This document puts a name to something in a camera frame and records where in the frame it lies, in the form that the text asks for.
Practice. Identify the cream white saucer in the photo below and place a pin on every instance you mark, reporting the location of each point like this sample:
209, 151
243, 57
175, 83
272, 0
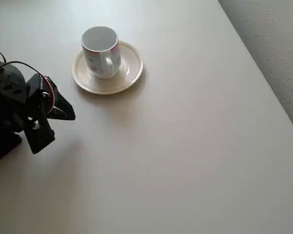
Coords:
127, 78

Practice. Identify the white ceramic mug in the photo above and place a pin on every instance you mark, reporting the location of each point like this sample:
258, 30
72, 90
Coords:
100, 56

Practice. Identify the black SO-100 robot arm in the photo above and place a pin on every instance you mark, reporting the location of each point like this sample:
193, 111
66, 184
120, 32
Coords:
7, 95

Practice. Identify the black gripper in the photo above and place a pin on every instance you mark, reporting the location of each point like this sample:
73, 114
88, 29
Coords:
44, 105

